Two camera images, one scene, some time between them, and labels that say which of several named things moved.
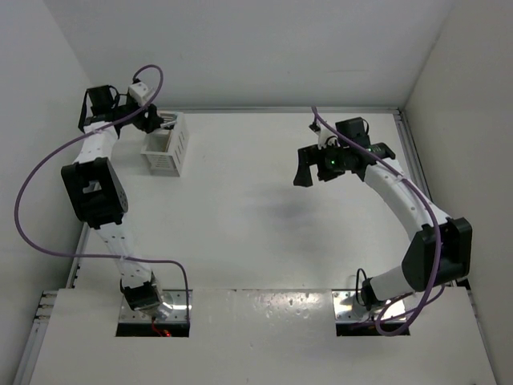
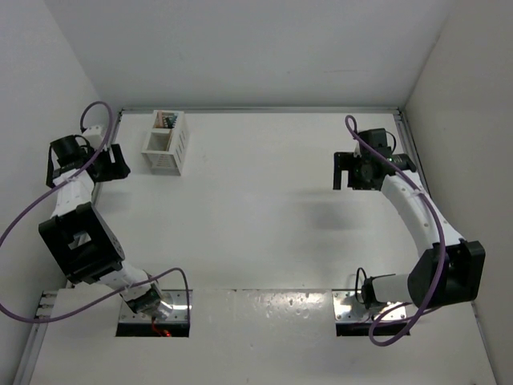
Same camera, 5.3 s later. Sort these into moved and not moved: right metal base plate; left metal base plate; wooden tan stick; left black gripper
Moved: left black gripper
Not moved: wooden tan stick; left metal base plate; right metal base plate
